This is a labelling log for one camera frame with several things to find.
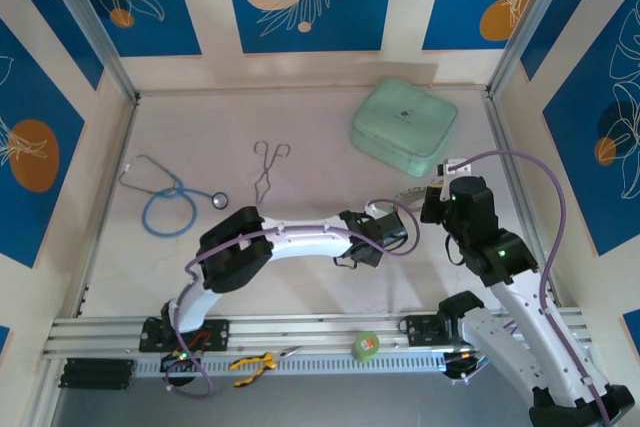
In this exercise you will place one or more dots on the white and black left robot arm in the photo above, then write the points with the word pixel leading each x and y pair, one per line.
pixel 300 242

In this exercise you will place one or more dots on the mint green zip case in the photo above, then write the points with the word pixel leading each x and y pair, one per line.
pixel 400 122

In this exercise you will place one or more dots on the green tape roll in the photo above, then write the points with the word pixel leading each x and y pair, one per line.
pixel 365 347

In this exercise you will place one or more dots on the metal tongs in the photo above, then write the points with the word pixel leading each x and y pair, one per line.
pixel 265 173

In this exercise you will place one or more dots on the blue stethoscope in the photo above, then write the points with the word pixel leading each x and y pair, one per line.
pixel 219 200

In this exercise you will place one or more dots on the yellow and black pliers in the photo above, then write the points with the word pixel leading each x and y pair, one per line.
pixel 250 361

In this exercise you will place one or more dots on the black ribbed block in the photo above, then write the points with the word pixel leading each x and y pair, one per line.
pixel 95 373

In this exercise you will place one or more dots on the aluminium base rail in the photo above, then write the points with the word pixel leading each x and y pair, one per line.
pixel 310 329

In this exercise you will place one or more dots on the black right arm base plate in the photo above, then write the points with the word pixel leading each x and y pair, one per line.
pixel 422 329

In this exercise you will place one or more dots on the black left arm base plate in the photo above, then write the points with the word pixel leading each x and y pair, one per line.
pixel 215 334

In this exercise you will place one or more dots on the aluminium frame post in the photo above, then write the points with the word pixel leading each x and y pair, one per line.
pixel 528 22
pixel 90 22

